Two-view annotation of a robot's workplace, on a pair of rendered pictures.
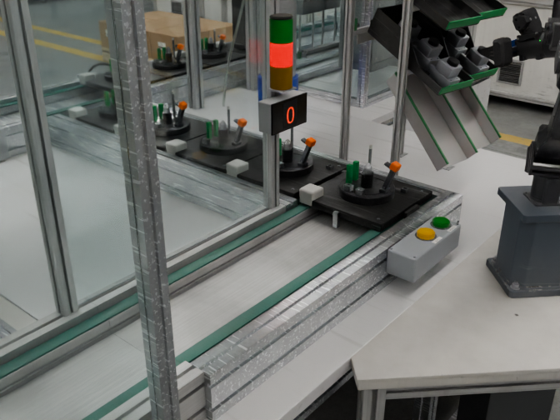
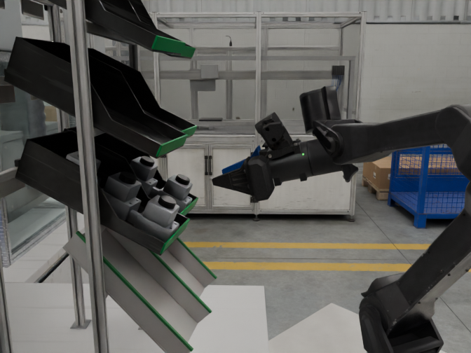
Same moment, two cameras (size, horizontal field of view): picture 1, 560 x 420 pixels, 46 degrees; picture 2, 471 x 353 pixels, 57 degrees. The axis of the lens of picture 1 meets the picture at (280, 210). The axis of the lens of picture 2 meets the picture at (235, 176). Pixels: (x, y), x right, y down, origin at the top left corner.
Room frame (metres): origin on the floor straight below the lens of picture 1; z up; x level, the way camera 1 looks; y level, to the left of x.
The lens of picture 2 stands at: (1.01, -0.08, 1.47)
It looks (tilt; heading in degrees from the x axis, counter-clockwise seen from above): 13 degrees down; 321
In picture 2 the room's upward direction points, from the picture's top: straight up
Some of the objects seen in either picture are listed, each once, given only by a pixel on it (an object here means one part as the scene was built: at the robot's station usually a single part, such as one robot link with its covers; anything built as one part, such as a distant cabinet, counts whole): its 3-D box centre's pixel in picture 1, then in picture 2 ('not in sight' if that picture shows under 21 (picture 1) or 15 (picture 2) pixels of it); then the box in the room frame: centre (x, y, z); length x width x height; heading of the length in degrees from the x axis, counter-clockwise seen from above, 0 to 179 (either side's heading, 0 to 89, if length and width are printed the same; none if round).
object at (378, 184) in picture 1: (366, 189); not in sight; (1.49, -0.22, 0.98); 0.14 x 0.14 x 0.02
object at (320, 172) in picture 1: (287, 152); not in sight; (1.66, -0.02, 1.01); 0.24 x 0.24 x 0.13; 50
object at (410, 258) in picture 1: (424, 247); not in sight; (1.29, -0.32, 0.93); 0.21 x 0.07 x 0.06; 140
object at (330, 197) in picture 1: (366, 196); not in sight; (1.49, -0.22, 0.96); 0.24 x 0.24 x 0.02; 50
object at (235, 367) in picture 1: (352, 278); not in sight; (1.18, -0.15, 0.91); 0.89 x 0.06 x 0.11; 140
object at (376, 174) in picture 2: not in sight; (416, 177); (3.85, -5.37, 0.20); 1.20 x 0.80 x 0.41; 50
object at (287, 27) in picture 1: (281, 30); not in sight; (1.42, 0.00, 1.38); 0.05 x 0.05 x 0.05
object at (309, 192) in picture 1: (311, 195); not in sight; (1.48, -0.08, 0.97); 0.05 x 0.05 x 0.04; 50
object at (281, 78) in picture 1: (281, 76); not in sight; (1.42, 0.00, 1.28); 0.05 x 0.05 x 0.05
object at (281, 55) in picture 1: (281, 53); not in sight; (1.42, 0.00, 1.33); 0.05 x 0.05 x 0.05
